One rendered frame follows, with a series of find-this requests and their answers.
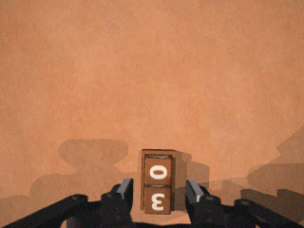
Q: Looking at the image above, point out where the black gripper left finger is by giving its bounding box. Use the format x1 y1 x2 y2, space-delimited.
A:
1 179 138 228

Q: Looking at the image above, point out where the brown digit cube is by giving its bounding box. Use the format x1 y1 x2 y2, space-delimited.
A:
144 185 171 215
144 155 172 185

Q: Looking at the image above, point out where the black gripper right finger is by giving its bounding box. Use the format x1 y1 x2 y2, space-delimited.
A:
185 180 304 228

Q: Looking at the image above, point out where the brown rectangular tray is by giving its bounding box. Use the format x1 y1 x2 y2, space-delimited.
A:
141 149 176 211

